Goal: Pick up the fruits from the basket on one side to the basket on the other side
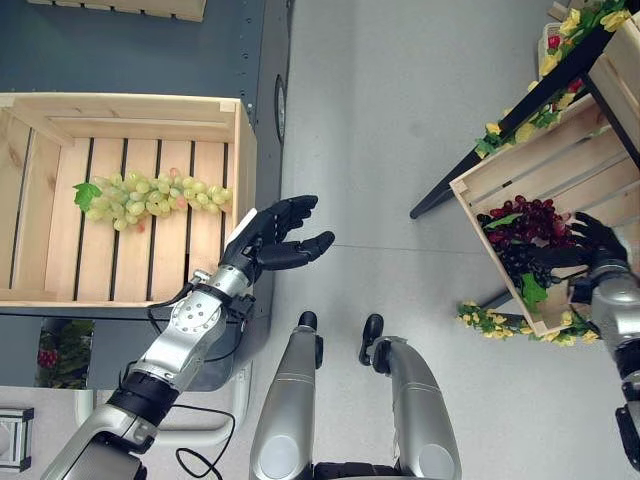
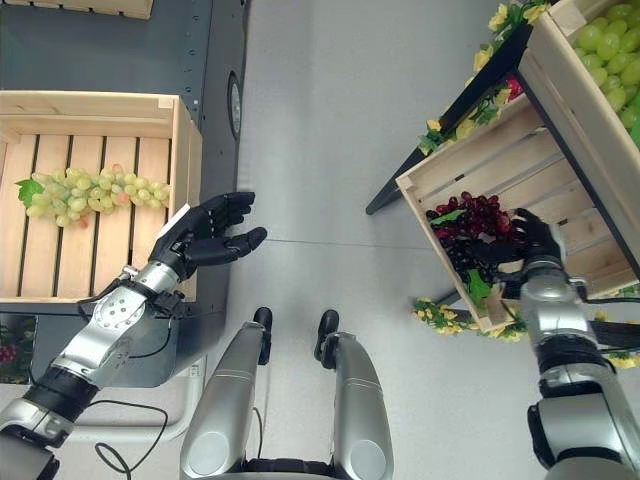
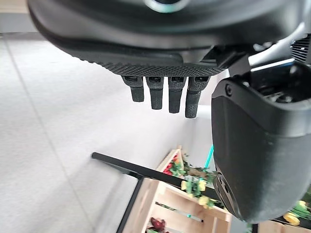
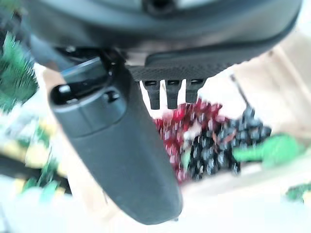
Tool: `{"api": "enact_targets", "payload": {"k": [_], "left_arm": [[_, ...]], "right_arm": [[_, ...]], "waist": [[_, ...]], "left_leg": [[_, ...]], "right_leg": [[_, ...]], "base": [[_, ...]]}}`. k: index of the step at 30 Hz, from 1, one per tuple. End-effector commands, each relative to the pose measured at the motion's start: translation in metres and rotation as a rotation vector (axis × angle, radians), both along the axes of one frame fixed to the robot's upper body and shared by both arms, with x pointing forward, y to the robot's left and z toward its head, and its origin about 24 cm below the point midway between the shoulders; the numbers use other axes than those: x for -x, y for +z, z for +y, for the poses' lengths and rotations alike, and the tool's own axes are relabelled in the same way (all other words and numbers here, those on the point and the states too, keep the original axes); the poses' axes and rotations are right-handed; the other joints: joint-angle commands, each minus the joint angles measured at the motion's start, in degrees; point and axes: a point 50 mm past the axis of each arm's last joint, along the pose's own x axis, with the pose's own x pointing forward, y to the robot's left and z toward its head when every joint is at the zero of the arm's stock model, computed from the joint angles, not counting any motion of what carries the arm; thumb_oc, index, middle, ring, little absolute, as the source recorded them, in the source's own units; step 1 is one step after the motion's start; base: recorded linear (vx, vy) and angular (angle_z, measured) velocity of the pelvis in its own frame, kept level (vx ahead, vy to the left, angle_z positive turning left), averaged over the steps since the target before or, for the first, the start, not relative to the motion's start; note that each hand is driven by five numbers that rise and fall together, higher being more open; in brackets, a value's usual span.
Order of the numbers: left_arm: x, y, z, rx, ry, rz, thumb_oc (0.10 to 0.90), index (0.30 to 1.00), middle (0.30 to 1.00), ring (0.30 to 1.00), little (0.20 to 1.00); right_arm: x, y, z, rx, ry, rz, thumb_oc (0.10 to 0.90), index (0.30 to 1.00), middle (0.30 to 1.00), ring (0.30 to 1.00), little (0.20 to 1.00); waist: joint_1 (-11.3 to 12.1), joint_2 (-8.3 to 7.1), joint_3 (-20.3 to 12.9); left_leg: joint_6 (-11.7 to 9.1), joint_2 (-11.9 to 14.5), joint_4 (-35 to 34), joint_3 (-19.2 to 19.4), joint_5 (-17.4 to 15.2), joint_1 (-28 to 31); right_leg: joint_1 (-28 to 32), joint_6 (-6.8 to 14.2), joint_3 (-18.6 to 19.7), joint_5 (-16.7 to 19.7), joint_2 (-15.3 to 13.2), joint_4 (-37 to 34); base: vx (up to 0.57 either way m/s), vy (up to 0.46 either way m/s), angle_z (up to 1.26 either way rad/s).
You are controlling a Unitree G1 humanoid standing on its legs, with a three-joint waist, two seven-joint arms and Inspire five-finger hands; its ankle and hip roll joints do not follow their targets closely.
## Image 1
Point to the black metal display stand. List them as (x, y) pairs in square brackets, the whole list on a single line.
[(520, 130)]

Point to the green grape bunch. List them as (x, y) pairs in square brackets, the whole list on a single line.
[(150, 197)]

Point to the white packet with red print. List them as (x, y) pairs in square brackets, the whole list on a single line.
[(550, 42)]

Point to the pale wooden crate edge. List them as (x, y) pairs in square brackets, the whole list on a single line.
[(125, 7)]

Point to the wooden crate with black frame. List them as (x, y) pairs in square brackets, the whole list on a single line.
[(620, 65)]

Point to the light wooden slatted crate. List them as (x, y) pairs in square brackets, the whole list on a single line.
[(120, 200)]

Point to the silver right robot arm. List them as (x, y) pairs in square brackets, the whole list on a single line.
[(612, 325)]

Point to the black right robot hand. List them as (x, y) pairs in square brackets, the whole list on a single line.
[(597, 247)]

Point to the silver left robot leg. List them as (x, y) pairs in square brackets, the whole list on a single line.
[(287, 400)]

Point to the yellow flower garland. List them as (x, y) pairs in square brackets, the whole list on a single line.
[(525, 327), (560, 65)]

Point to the dark purple grape bunch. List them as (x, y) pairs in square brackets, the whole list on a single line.
[(525, 272)]

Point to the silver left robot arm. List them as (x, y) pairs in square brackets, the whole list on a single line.
[(165, 360)]

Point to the red grape bunch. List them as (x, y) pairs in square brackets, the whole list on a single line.
[(535, 222)]

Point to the grey metal cabinet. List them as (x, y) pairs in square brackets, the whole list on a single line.
[(150, 50)]

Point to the tilted light wooden crate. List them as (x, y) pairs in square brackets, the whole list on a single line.
[(555, 200)]

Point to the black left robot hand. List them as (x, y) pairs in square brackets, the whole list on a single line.
[(280, 245)]

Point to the red grapes fruit picture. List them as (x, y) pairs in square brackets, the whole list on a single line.
[(62, 355)]

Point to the grey aluminium frame block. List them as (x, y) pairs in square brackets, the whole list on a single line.
[(15, 440)]

